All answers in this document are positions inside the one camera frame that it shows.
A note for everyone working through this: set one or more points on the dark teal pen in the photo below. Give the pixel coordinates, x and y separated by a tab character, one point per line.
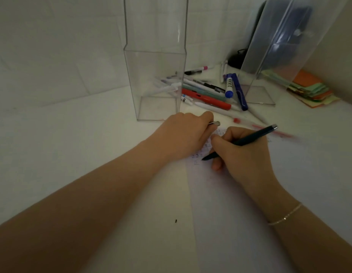
261	132

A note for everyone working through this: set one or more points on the person's right hand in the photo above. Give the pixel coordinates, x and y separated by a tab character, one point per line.
247	162

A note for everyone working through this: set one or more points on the stack of coloured sticky notes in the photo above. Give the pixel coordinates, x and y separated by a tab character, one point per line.
309	88

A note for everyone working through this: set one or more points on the pile of assorted pens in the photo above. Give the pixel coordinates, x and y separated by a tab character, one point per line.
207	100

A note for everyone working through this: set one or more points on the white paper sheet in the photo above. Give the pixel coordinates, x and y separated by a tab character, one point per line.
221	238

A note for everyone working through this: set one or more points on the clear acrylic box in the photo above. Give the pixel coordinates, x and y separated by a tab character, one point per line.
284	39
153	34

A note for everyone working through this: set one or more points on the person's left forearm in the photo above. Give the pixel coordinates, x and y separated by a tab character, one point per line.
73	210

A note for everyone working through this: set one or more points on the black bag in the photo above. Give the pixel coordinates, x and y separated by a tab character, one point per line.
244	56

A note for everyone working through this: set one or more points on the person's left hand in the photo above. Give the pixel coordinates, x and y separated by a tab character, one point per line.
181	136

